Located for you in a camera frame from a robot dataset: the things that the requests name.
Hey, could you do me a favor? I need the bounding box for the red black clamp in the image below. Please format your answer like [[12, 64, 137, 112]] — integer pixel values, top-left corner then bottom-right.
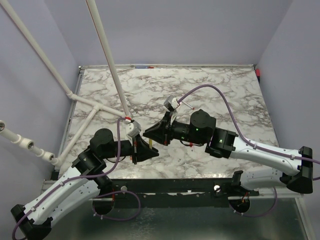
[[255, 68, 261, 83]]

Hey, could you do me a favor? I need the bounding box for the purple cable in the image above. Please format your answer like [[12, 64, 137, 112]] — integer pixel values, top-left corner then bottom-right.
[[177, 84, 320, 217], [11, 117, 141, 240]]

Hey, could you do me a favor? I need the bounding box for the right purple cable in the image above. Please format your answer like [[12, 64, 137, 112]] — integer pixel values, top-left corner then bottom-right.
[[177, 84, 320, 217]]

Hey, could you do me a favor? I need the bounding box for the blue red marker at edge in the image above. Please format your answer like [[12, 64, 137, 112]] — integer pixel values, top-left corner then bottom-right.
[[134, 65, 155, 69]]

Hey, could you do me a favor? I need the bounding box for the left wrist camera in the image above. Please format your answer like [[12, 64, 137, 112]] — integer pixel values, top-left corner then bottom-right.
[[125, 120, 142, 141]]

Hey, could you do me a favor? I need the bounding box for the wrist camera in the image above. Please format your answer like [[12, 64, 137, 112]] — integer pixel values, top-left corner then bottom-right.
[[125, 120, 142, 141], [163, 95, 181, 125]]

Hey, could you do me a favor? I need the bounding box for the thin silver red pen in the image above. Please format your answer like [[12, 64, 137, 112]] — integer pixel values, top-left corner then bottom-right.
[[182, 101, 195, 110]]

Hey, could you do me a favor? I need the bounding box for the white PVC pipe frame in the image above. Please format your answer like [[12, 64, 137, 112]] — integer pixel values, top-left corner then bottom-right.
[[0, 0, 133, 167]]

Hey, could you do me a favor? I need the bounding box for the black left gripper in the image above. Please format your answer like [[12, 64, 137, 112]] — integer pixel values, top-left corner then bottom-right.
[[101, 132, 159, 164]]

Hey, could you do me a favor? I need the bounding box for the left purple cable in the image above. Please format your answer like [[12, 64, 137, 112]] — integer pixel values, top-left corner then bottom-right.
[[11, 117, 141, 240]]

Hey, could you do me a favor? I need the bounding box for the yellow highlighter pen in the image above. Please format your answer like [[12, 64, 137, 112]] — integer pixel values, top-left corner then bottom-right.
[[148, 139, 153, 149]]

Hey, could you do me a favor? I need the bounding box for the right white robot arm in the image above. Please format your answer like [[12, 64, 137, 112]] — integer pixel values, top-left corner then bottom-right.
[[143, 109, 313, 196]]

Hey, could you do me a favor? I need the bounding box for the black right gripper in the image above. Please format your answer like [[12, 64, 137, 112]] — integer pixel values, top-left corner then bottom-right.
[[143, 112, 205, 148]]

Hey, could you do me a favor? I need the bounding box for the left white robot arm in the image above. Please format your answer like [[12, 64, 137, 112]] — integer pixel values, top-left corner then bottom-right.
[[11, 128, 159, 240]]

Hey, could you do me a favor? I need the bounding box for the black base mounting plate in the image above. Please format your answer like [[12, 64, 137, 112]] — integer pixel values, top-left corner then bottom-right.
[[112, 177, 259, 208]]

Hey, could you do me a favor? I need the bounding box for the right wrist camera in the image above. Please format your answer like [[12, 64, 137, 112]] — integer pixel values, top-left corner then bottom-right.
[[163, 95, 181, 125]]

